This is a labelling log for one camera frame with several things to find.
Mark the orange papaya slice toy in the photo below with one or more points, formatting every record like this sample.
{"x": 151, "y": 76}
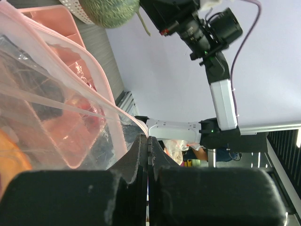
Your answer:
{"x": 12, "y": 161}

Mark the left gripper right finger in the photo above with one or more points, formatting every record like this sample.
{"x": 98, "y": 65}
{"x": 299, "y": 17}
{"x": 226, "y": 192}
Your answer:
{"x": 192, "y": 196}

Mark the pink compartment tray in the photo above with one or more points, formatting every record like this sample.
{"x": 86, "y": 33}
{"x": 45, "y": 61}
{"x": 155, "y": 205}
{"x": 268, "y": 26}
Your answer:
{"x": 84, "y": 137}

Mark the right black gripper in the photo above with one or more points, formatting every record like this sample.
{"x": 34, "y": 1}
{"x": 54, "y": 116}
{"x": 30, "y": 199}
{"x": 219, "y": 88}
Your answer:
{"x": 180, "y": 16}

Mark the white fruit basket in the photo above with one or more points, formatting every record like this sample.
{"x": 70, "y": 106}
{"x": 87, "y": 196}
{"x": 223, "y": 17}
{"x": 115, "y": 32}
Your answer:
{"x": 76, "y": 9}

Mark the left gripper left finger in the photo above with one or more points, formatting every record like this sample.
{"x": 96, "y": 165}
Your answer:
{"x": 112, "y": 197}

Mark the clear pink zip bag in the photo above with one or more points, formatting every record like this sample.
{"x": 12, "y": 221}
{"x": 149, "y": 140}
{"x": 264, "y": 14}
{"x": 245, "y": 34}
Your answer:
{"x": 31, "y": 76}

